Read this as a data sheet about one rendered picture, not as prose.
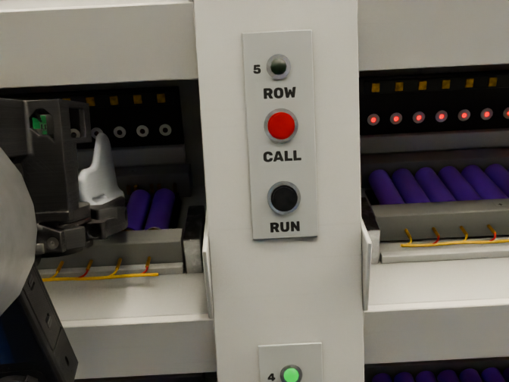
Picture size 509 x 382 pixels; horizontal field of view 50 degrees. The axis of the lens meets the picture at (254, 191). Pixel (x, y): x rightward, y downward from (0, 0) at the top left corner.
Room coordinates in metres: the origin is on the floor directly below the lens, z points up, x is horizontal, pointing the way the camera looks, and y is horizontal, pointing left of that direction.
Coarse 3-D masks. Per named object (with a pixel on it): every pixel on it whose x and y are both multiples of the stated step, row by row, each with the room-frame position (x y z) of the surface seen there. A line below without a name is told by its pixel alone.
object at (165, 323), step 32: (128, 160) 0.50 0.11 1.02; (160, 160) 0.50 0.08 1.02; (192, 192) 0.50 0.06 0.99; (192, 224) 0.39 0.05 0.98; (192, 256) 0.37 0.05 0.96; (64, 288) 0.37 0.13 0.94; (96, 288) 0.36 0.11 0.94; (128, 288) 0.36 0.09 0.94; (160, 288) 0.36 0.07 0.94; (192, 288) 0.36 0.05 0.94; (64, 320) 0.33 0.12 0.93; (96, 320) 0.33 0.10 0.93; (128, 320) 0.33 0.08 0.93; (160, 320) 0.33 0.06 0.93; (192, 320) 0.33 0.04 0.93; (96, 352) 0.33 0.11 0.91; (128, 352) 0.33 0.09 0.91; (160, 352) 0.34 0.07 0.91; (192, 352) 0.34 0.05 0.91
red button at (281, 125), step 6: (276, 114) 0.32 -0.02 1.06; (282, 114) 0.32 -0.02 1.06; (288, 114) 0.32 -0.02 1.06; (270, 120) 0.32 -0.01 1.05; (276, 120) 0.32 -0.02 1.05; (282, 120) 0.32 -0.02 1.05; (288, 120) 0.32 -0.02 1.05; (270, 126) 0.32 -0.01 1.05; (276, 126) 0.32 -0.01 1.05; (282, 126) 0.32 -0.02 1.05; (288, 126) 0.32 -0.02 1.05; (294, 126) 0.32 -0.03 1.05; (270, 132) 0.32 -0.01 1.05; (276, 132) 0.32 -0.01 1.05; (282, 132) 0.32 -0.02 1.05; (288, 132) 0.32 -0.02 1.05; (276, 138) 0.32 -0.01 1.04; (282, 138) 0.32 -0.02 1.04
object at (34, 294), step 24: (24, 288) 0.24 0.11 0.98; (24, 312) 0.24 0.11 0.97; (48, 312) 0.26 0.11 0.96; (0, 336) 0.25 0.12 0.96; (24, 336) 0.25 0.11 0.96; (48, 336) 0.26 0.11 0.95; (0, 360) 0.26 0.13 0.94; (24, 360) 0.26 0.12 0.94; (48, 360) 0.26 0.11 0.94; (72, 360) 0.29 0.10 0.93
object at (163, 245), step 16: (96, 240) 0.38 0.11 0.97; (112, 240) 0.38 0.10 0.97; (128, 240) 0.38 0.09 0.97; (144, 240) 0.38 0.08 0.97; (160, 240) 0.37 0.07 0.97; (176, 240) 0.37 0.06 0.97; (64, 256) 0.38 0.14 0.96; (80, 256) 0.38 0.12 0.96; (96, 256) 0.38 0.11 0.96; (112, 256) 0.38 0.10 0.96; (128, 256) 0.38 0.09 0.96; (144, 256) 0.38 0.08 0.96; (160, 256) 0.38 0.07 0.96; (176, 256) 0.38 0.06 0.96; (144, 272) 0.36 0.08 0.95
